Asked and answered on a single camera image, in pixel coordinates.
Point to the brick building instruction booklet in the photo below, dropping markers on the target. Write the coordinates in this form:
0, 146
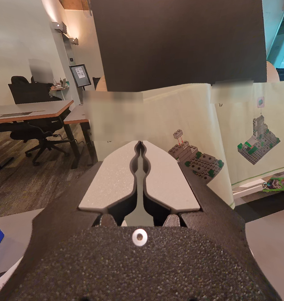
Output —
191, 112

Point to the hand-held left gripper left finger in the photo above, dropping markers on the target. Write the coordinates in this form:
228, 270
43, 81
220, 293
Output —
109, 183

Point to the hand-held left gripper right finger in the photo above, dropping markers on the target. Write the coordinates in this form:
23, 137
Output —
172, 183

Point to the green toy set box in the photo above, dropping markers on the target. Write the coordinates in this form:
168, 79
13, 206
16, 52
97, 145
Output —
278, 183

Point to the grey wall lamp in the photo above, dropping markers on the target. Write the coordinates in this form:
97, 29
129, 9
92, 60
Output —
59, 26
73, 41

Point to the framed sign on stand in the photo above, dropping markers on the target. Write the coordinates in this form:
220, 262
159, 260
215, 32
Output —
80, 75

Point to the black office chair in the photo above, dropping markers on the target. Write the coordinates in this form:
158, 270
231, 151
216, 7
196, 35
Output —
38, 134
22, 89

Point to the office table wooden edge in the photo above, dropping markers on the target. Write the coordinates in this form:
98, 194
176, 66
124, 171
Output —
26, 109
76, 115

